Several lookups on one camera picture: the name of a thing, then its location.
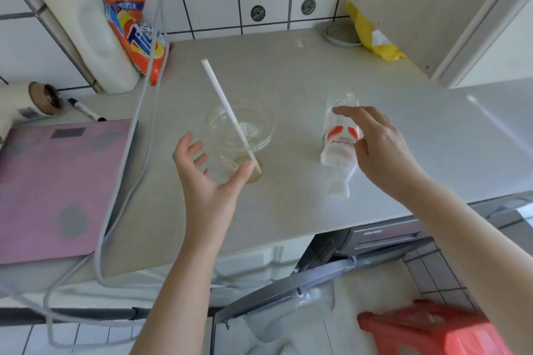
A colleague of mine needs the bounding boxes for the person's right hand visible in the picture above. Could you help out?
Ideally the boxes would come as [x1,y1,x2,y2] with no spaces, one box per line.
[332,105,425,201]

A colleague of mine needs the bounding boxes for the person's left hand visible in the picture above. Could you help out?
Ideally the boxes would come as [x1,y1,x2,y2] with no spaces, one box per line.
[173,132,257,243]

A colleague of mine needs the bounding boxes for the clear plastic water bottle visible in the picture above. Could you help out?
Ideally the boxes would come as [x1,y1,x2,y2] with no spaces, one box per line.
[320,92,362,200]

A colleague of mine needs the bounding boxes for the clear plastic cup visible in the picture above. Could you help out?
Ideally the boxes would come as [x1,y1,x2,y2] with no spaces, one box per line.
[204,105,276,185]

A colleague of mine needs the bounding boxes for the white drinking straw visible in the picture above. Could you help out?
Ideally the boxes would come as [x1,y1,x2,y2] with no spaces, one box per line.
[201,58,262,175]

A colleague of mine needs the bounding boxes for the person's left forearm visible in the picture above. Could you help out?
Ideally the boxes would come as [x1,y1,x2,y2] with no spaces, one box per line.
[129,238,234,355]

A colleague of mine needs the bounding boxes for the person's right forearm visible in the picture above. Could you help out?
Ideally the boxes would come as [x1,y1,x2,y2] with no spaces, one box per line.
[395,171,533,355]

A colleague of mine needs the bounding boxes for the grey washing machine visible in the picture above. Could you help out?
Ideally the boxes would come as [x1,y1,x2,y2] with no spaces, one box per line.
[214,192,533,343]

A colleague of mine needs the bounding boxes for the yellow plastic bag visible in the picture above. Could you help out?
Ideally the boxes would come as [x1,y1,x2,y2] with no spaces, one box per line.
[345,0,407,62]

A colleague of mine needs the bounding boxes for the white round dish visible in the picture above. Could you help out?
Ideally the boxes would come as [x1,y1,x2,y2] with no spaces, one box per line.
[324,22,362,48]

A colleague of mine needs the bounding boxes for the black marker pen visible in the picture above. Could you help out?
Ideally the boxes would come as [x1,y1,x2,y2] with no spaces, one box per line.
[68,97,107,123]

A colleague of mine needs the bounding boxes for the pink bathroom scale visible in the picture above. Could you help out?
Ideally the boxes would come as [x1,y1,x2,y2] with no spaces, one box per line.
[0,119,138,266]

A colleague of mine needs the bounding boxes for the orange detergent bag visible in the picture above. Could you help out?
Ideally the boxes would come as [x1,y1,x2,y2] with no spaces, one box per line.
[103,0,167,86]

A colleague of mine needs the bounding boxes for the red plastic stool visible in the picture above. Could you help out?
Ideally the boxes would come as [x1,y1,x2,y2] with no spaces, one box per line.
[357,300,515,355]

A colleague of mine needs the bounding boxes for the white hair dryer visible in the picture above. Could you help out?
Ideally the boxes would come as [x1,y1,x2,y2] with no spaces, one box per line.
[0,81,66,126]

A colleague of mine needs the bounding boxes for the white detergent bottle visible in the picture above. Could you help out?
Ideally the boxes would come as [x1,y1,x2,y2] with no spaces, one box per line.
[29,0,140,95]

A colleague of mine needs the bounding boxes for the grey cable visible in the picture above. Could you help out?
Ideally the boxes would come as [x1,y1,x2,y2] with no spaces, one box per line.
[0,30,167,347]
[93,0,217,289]

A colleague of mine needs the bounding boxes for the white wall cabinet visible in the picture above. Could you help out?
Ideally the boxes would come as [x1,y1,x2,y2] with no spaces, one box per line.
[319,0,533,87]

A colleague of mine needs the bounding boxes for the black metal rack frame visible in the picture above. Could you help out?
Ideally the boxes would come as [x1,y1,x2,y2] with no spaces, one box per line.
[0,307,217,326]

